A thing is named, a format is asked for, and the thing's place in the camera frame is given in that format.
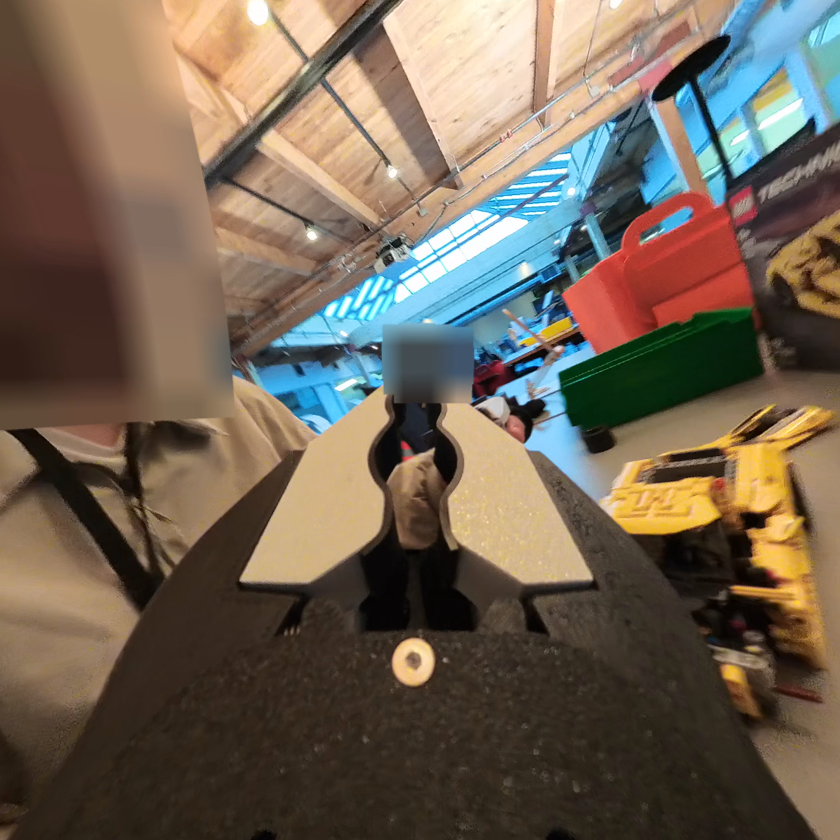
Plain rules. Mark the person's left forearm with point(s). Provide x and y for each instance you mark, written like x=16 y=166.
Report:
x=417 y=505

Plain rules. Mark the yellow toy brick car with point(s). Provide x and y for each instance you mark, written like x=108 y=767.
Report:
x=768 y=492

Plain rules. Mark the dark toy car box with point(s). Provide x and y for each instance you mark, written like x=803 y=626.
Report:
x=787 y=216

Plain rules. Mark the small black tyre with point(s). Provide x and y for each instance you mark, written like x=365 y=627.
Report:
x=598 y=438

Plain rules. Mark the ceiling projector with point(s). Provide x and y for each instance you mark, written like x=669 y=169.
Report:
x=392 y=254

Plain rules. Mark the black floor lamp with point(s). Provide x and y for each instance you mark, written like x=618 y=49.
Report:
x=689 y=62

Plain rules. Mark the green plastic bin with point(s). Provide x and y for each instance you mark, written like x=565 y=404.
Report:
x=656 y=380

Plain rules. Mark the red plastic carry case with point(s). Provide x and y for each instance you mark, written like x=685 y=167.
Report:
x=689 y=275

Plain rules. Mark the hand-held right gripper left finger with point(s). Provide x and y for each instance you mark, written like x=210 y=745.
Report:
x=321 y=518

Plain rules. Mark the skylight windows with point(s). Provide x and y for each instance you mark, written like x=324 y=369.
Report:
x=453 y=243

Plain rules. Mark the red axle pin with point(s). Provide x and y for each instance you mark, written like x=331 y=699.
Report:
x=797 y=692

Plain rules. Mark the person's left hand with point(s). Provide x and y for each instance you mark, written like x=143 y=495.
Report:
x=520 y=432

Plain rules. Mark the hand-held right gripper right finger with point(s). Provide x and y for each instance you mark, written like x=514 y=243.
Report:
x=518 y=518

